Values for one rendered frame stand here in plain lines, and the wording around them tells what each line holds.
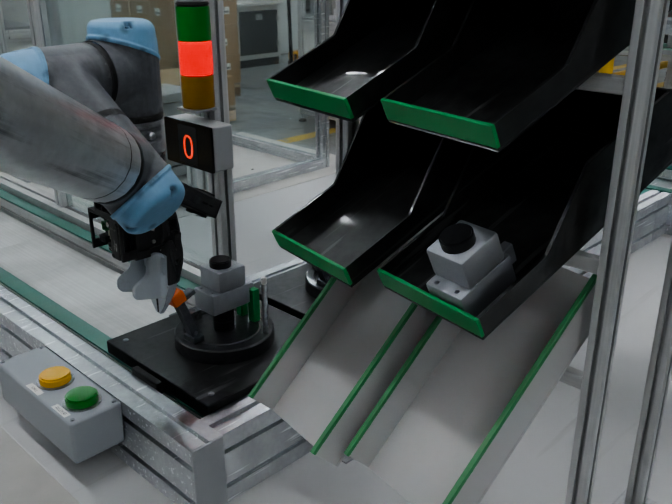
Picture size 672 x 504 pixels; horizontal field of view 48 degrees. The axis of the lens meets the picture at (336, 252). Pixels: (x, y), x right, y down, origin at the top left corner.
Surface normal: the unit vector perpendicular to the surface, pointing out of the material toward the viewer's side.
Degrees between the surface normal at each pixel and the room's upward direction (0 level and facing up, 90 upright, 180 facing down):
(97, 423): 90
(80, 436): 90
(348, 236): 25
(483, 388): 45
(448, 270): 115
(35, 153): 126
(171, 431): 0
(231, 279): 90
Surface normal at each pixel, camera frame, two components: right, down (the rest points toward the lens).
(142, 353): 0.00, -0.93
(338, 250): -0.34, -0.75
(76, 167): 0.71, 0.69
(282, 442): 0.72, 0.26
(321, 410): -0.58, -0.50
